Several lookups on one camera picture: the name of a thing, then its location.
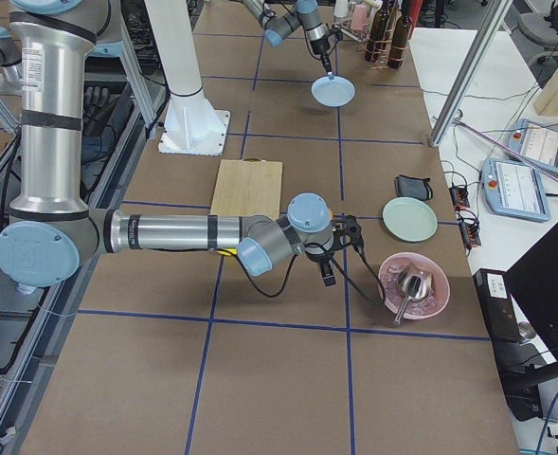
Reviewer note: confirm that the light blue plate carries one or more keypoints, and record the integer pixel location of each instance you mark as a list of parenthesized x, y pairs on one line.
[(334, 91)]

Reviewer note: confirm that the light green plate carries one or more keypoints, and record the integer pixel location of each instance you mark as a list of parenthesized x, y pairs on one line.
[(409, 219)]

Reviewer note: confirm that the dark wine bottle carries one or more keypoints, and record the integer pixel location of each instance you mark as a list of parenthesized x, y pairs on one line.
[(377, 30), (400, 37)]

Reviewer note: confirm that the pink bowl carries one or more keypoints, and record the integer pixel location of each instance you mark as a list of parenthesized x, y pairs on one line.
[(431, 305)]

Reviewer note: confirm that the metal scoop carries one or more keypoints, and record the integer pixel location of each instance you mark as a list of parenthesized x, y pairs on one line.
[(415, 284)]

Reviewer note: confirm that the wooden cutting board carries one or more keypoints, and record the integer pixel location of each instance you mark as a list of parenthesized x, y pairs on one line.
[(247, 187)]

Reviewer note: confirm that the black cloth pouch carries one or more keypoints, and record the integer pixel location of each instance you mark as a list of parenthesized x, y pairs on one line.
[(413, 187)]

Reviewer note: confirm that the black orange power strip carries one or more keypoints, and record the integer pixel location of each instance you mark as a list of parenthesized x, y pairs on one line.
[(468, 222)]

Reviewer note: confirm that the black computer box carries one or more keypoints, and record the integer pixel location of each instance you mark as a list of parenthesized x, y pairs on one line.
[(496, 305)]

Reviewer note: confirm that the teach pendant near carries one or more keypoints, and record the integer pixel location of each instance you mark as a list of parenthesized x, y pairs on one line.
[(515, 190)]

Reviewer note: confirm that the teach pendant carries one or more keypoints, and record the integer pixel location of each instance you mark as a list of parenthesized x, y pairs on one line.
[(537, 142), (515, 190)]

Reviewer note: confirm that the black monitor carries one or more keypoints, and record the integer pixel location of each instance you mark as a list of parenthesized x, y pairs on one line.
[(533, 283)]

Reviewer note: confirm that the teach pendant far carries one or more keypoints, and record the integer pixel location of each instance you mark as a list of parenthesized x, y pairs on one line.
[(537, 142)]

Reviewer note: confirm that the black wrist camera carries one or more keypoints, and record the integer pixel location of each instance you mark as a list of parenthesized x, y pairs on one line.
[(347, 232)]

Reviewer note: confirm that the copper wire bottle rack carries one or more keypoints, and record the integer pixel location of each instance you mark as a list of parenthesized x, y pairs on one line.
[(387, 33)]

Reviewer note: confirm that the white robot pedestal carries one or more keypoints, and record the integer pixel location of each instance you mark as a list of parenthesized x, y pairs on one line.
[(191, 126)]

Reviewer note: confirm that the aluminium frame post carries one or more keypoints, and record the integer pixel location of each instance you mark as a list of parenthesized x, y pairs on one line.
[(490, 25)]

